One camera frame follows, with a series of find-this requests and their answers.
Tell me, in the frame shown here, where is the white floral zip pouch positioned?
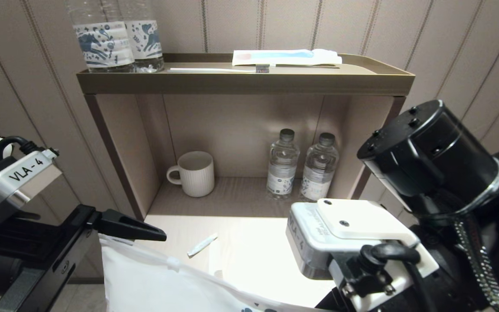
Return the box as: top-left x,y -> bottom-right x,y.
99,234 -> 332,312

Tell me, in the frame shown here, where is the small white toothpaste tube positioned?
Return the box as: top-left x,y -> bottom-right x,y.
188,233 -> 218,257

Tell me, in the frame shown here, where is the beige wooden shelf cabinet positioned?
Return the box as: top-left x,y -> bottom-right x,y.
84,93 -> 406,221

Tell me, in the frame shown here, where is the white ribbed mug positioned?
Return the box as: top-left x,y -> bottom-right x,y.
167,151 -> 215,198

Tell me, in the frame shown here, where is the small clear water bottle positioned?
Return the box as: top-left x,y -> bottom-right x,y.
266,129 -> 301,201
300,133 -> 340,203

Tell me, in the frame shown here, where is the white toothbrush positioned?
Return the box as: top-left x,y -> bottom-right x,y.
169,64 -> 271,73

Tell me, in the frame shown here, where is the large bottle blue deer label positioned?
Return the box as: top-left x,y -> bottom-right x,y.
65,0 -> 136,73
117,0 -> 165,73

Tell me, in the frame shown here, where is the brown metal shelf tray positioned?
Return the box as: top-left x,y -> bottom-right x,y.
76,53 -> 415,96

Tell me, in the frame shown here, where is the white wrapped blue toothbrush pack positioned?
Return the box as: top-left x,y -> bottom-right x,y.
232,49 -> 342,67

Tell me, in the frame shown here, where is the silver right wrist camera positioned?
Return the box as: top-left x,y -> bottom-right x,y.
285,198 -> 440,312

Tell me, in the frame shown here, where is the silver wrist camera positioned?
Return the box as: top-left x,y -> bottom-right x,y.
0,149 -> 63,229
285,198 -> 440,312

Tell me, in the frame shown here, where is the black right camera cable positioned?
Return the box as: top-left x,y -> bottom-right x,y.
358,243 -> 436,312

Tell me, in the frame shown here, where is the black camera cable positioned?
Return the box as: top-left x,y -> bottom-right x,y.
0,136 -> 59,165
358,243 -> 436,312

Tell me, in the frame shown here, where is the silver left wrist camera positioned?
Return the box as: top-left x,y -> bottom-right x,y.
0,149 -> 63,229

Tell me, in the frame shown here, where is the black left camera cable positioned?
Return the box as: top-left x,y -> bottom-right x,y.
0,136 -> 59,165

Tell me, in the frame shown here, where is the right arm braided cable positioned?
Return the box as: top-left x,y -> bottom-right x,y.
453,217 -> 499,312

